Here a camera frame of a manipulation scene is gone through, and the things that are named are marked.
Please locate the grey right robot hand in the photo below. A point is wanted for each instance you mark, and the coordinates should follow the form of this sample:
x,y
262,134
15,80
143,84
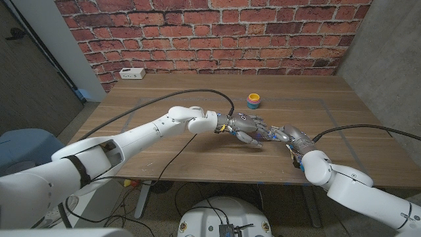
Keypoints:
x,y
296,135

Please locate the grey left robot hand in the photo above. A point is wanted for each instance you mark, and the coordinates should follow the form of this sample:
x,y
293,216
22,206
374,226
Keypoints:
x,y
245,125

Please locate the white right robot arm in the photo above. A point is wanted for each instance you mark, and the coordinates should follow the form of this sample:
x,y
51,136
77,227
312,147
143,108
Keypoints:
x,y
355,194

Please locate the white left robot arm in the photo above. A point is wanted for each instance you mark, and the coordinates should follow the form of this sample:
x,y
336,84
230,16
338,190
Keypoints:
x,y
141,133

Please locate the teal plastic cup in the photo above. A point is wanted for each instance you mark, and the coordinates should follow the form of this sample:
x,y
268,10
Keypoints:
x,y
253,105

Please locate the pink plastic cup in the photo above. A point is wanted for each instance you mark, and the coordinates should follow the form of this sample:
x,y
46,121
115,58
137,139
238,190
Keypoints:
x,y
253,100

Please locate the yellow plastic cup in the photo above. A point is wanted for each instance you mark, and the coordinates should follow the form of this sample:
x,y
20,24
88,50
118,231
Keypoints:
x,y
254,96

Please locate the grey metal table leg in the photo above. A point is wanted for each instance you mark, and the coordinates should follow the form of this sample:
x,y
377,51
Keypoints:
x,y
143,197
312,207

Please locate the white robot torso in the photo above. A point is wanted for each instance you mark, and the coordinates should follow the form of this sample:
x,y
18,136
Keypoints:
x,y
230,210

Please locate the red brick printed backdrop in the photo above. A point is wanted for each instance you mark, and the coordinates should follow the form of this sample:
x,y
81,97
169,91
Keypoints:
x,y
213,39

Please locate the small grey torso device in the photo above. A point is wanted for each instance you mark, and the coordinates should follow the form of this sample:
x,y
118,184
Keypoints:
x,y
226,231

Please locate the white power strip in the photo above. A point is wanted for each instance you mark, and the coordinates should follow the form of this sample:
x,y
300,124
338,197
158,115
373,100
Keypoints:
x,y
132,73

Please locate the small red ball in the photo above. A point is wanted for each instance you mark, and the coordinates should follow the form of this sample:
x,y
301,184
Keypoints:
x,y
135,182

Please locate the white sneaker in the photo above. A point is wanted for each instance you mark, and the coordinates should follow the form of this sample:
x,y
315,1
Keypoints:
x,y
64,210

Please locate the grey bucket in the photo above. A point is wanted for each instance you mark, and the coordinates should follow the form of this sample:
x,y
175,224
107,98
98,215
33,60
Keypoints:
x,y
19,167

